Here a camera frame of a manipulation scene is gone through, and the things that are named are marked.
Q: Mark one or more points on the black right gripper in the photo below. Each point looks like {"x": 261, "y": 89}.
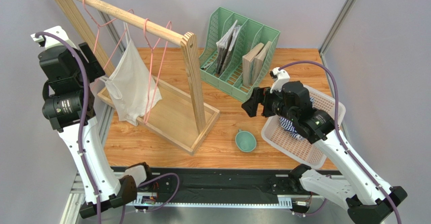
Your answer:
{"x": 263, "y": 101}

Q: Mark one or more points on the beige books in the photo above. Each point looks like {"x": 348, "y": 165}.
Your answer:
{"x": 252, "y": 62}

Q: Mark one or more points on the blue white striped tank top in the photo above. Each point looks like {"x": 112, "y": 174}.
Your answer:
{"x": 294, "y": 117}

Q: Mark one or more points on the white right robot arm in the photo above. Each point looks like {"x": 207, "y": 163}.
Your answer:
{"x": 365, "y": 196}

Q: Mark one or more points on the wooden clothes rack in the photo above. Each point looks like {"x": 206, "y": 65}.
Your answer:
{"x": 181, "y": 118}

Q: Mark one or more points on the grey striped folded cloth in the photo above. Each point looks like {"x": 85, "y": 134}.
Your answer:
{"x": 225, "y": 47}

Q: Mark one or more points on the green ceramic cup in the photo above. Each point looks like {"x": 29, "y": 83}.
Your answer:
{"x": 245, "y": 141}

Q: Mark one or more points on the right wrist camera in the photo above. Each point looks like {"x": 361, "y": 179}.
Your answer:
{"x": 280, "y": 77}

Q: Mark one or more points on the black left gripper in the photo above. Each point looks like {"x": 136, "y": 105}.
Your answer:
{"x": 95, "y": 70}

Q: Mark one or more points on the green plastic file organizer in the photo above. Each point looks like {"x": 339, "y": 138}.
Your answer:
{"x": 251, "y": 33}

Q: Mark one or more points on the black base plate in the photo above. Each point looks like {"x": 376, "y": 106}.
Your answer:
{"x": 221, "y": 186}

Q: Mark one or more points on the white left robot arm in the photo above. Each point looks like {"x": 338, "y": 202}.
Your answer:
{"x": 63, "y": 93}

